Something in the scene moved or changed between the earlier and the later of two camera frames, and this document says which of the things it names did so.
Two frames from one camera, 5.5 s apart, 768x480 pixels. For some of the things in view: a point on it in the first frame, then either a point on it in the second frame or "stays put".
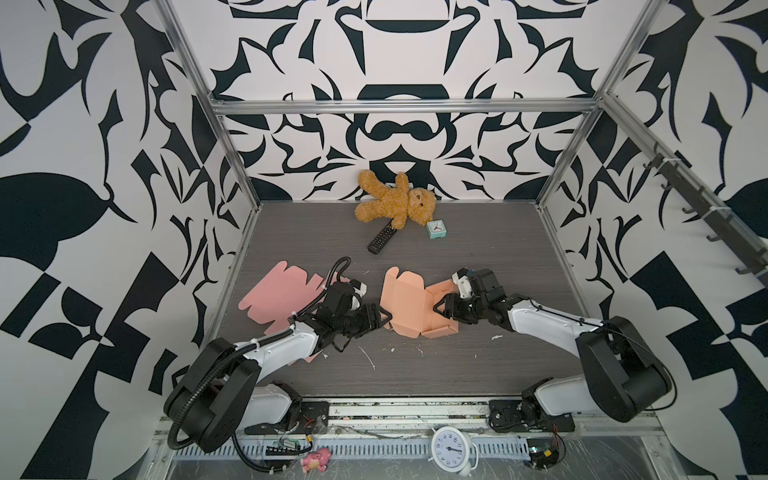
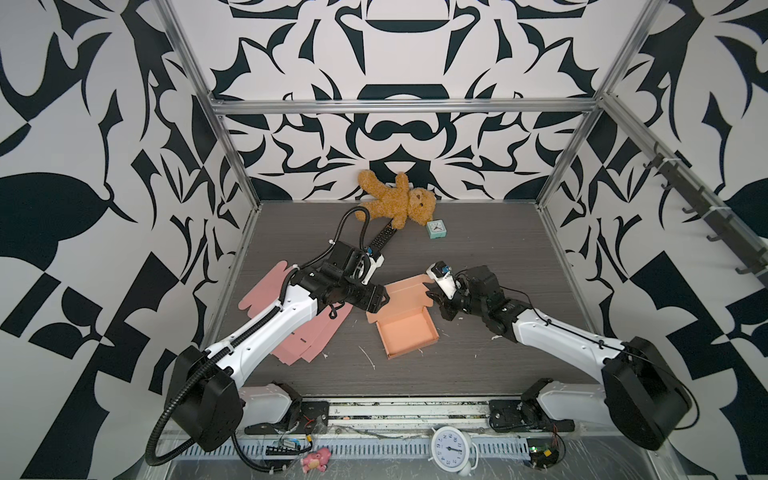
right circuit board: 542,453 stays put
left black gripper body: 349,325 → 365,297
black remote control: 382,239 stays put
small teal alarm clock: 436,229 stays put
